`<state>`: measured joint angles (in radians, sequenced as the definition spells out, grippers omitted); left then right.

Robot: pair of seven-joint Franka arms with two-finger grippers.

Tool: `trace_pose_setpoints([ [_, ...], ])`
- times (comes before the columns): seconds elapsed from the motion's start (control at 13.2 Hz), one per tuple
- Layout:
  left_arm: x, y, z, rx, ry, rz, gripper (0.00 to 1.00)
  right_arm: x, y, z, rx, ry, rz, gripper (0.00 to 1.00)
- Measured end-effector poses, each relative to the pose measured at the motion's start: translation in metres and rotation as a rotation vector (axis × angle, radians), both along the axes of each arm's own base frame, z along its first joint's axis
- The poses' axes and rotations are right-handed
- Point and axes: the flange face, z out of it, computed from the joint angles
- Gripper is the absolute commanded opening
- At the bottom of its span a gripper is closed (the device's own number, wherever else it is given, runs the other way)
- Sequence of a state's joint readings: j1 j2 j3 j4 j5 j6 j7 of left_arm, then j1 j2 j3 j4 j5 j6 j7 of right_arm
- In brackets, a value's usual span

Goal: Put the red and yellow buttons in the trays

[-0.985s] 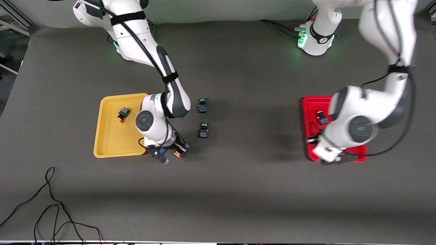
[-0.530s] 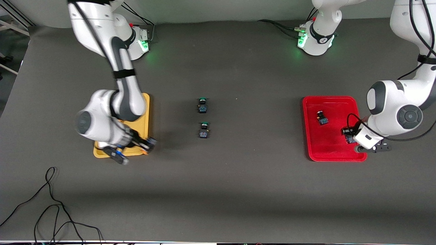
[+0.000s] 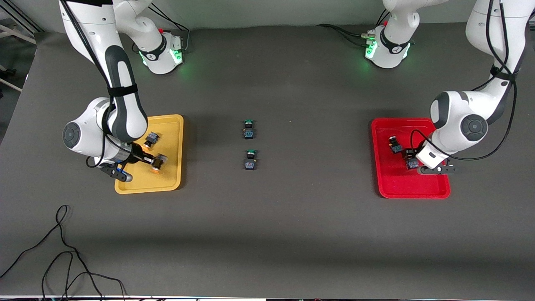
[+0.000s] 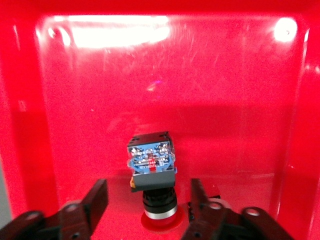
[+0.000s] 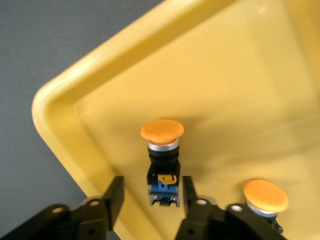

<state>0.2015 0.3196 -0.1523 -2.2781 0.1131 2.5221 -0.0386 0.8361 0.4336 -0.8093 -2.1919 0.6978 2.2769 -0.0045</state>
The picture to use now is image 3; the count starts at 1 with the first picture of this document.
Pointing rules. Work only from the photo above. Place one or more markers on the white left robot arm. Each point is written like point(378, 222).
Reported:
point(459, 125)

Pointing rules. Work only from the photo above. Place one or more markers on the white metal frame bar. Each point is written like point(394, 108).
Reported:
point(19, 34)
point(10, 85)

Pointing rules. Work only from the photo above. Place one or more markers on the dark grey table mat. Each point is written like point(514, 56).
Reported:
point(271, 234)

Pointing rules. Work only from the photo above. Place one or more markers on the red plastic tray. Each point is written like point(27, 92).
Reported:
point(401, 184)

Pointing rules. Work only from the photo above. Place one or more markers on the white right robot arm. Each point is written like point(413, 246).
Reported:
point(125, 113)

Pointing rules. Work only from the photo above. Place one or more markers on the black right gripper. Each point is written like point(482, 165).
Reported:
point(136, 157)

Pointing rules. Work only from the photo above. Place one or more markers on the green push button switch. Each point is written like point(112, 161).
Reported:
point(250, 161)
point(249, 130)

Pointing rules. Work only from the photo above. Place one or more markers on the yellow push button switch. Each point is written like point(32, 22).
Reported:
point(152, 138)
point(156, 168)

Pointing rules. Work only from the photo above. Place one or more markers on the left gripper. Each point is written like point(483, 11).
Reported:
point(408, 154)

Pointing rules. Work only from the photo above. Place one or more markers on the yellow plastic tray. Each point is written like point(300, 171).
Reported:
point(171, 179)

